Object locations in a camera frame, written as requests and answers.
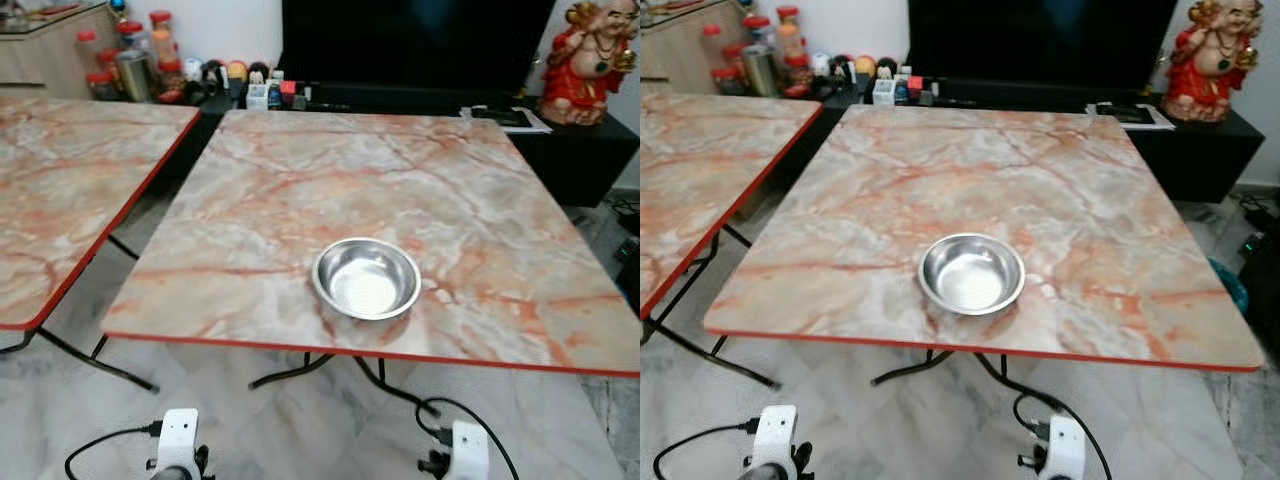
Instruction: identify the stainless steel bowl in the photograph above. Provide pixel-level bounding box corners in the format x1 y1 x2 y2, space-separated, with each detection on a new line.
312 237 423 322
918 233 1027 317

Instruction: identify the black box on floor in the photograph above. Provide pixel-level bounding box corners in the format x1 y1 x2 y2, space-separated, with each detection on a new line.
614 234 641 303
1238 228 1280 353

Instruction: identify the teal plastic basket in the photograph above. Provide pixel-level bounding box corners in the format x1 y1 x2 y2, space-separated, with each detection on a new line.
1207 257 1250 314

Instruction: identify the marble pattern red-edged folding table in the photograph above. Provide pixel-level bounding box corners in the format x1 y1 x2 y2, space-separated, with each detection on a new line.
103 108 641 413
0 97 201 393
703 104 1267 413
640 93 823 391

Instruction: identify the black tablet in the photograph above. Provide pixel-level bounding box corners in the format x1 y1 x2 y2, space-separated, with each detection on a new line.
472 106 533 128
1098 102 1157 124

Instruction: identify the metal canister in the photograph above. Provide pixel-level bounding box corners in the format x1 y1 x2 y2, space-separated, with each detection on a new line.
115 50 154 104
740 45 780 99

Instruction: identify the black flat television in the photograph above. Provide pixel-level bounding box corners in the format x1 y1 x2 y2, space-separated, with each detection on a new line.
281 0 556 98
908 0 1179 93

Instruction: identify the red laughing Buddha statue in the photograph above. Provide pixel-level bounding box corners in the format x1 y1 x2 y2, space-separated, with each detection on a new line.
1163 0 1263 124
538 0 641 127

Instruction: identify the light wooden cabinet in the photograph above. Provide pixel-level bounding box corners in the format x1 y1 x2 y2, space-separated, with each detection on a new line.
640 0 747 97
0 0 123 100

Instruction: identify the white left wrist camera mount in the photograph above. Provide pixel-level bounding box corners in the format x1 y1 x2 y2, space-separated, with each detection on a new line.
155 408 202 480
752 404 800 480

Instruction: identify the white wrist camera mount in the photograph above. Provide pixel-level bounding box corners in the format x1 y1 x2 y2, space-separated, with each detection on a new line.
445 420 491 480
1040 415 1087 480
752 404 800 480
155 408 202 480

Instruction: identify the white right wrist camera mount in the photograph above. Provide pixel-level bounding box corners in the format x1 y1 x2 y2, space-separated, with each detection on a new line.
445 420 491 480
1040 415 1087 480

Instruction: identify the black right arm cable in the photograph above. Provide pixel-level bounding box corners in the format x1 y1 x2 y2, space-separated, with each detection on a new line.
414 397 521 480
1012 392 1114 480

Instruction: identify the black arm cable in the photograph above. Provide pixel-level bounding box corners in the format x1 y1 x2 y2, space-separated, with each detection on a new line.
414 397 521 480
1012 392 1114 480
65 421 163 480
653 419 758 480

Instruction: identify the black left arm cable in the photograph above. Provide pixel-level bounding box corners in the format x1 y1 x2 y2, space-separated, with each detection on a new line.
65 421 163 480
653 419 758 480

